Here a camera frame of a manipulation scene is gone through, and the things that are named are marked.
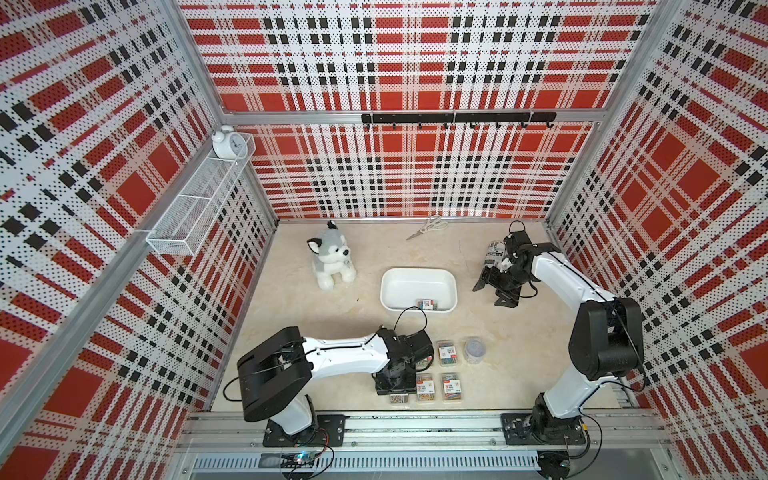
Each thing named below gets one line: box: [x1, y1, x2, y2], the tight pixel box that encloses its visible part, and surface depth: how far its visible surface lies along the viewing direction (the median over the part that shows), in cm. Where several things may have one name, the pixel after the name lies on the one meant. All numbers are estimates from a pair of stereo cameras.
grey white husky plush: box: [307, 220, 357, 291], surface depth 92 cm
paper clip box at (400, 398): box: [390, 393, 409, 404], surface depth 79 cm
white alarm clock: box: [211, 124, 248, 160], surface depth 83 cm
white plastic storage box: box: [379, 267, 458, 314], surface depth 99 cm
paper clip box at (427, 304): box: [416, 299, 438, 311], surface depth 97 cm
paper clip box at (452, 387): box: [443, 373, 462, 401], surface depth 80 cm
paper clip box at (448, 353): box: [438, 341, 458, 367], surface depth 86 cm
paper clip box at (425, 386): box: [416, 373, 436, 401], surface depth 80 cm
